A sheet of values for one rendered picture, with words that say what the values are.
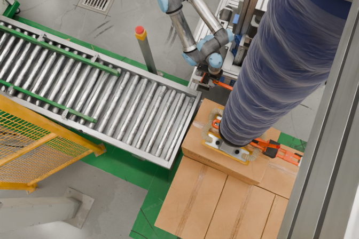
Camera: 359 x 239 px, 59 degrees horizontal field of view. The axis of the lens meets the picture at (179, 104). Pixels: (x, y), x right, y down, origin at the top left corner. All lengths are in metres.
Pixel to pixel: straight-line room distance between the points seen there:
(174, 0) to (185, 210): 1.60
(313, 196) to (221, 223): 2.47
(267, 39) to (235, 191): 2.02
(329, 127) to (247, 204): 2.48
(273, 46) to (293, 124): 2.70
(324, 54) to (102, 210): 2.87
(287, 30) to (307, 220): 0.51
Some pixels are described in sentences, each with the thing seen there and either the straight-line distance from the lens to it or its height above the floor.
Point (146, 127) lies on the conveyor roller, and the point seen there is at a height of 0.55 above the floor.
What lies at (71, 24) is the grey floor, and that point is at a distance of 3.94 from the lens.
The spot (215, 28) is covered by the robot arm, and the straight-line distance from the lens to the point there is 1.93.
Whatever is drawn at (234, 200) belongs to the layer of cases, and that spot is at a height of 0.54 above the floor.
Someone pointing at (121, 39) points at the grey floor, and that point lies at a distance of 3.69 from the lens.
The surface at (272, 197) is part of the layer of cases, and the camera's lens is 2.73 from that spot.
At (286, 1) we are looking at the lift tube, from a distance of 0.66.
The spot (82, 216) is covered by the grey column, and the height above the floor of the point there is 0.01.
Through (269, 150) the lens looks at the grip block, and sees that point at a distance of 2.08.
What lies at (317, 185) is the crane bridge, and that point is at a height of 3.00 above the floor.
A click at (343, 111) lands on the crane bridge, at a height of 3.01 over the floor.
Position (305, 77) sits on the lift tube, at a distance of 0.80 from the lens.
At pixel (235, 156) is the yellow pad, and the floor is 1.07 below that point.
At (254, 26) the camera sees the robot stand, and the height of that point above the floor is 1.51.
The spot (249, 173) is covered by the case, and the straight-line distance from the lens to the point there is 2.30.
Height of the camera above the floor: 3.20
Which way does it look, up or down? 74 degrees down
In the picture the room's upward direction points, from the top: 8 degrees counter-clockwise
